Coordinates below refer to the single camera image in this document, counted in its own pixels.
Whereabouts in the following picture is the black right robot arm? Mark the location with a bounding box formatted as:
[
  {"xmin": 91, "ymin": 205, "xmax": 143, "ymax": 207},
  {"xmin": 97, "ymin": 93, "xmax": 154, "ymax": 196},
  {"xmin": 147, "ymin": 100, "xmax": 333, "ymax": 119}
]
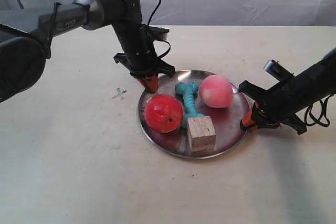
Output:
[{"xmin": 238, "ymin": 49, "xmax": 335, "ymax": 135}]

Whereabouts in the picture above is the red toy apple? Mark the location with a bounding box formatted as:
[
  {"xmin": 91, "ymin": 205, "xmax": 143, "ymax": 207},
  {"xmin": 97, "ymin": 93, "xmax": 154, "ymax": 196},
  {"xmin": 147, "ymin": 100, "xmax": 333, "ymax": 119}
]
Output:
[{"xmin": 144, "ymin": 94, "xmax": 183, "ymax": 133}]

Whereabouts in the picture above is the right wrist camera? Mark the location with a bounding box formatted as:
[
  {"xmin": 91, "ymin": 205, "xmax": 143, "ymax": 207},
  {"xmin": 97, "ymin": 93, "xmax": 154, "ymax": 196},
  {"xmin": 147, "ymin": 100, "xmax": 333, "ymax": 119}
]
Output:
[{"xmin": 264, "ymin": 60, "xmax": 293, "ymax": 81}]

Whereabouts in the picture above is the pink toy peach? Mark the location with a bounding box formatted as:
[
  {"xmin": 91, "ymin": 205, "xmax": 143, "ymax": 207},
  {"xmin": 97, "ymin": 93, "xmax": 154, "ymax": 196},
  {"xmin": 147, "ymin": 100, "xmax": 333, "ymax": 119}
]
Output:
[{"xmin": 199, "ymin": 74, "xmax": 234, "ymax": 109}]

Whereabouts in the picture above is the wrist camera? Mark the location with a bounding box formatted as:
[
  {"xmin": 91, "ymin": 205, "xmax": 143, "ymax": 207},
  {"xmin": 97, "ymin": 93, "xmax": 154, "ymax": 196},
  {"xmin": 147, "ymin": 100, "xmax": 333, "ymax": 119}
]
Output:
[
  {"xmin": 142, "ymin": 24, "xmax": 170, "ymax": 41},
  {"xmin": 264, "ymin": 60, "xmax": 293, "ymax": 81}
]

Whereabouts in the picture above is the wooden cube block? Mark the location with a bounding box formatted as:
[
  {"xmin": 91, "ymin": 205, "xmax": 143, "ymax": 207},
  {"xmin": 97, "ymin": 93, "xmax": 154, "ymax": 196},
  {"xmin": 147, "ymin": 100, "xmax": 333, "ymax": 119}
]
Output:
[{"xmin": 187, "ymin": 115, "xmax": 216, "ymax": 152}]

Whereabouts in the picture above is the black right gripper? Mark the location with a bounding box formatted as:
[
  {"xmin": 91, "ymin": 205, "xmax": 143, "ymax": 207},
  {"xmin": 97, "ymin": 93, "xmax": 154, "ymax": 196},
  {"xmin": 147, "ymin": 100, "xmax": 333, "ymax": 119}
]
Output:
[{"xmin": 238, "ymin": 77, "xmax": 307, "ymax": 134}]

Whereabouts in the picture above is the teal toy bone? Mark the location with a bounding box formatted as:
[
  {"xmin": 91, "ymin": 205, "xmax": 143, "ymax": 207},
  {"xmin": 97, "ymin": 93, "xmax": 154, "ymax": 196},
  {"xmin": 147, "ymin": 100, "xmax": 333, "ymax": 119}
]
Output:
[{"xmin": 175, "ymin": 81, "xmax": 204, "ymax": 129}]

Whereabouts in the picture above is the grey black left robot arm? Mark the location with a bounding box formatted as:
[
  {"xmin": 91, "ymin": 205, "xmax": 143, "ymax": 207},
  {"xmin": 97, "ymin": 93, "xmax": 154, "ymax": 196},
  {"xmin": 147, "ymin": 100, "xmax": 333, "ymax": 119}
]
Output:
[{"xmin": 1, "ymin": 0, "xmax": 175, "ymax": 101}]

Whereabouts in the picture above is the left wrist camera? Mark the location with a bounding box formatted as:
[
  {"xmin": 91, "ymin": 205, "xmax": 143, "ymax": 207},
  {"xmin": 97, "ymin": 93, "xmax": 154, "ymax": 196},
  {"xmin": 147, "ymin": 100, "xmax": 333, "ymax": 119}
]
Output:
[{"xmin": 142, "ymin": 24, "xmax": 170, "ymax": 41}]

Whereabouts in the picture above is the round metal plate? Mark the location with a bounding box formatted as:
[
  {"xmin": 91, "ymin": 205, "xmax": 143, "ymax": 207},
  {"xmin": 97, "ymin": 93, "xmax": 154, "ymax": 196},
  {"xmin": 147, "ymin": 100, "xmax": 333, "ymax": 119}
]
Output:
[{"xmin": 137, "ymin": 83, "xmax": 250, "ymax": 159}]

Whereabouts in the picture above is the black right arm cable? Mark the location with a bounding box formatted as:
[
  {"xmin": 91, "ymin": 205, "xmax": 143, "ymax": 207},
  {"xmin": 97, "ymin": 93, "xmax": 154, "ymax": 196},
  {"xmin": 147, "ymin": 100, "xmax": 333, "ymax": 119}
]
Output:
[{"xmin": 306, "ymin": 94, "xmax": 336, "ymax": 128}]

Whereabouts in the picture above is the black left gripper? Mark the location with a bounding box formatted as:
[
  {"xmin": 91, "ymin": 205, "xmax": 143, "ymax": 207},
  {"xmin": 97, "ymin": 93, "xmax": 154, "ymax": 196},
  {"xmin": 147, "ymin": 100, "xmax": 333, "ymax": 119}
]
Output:
[{"xmin": 113, "ymin": 53, "xmax": 175, "ymax": 93}]

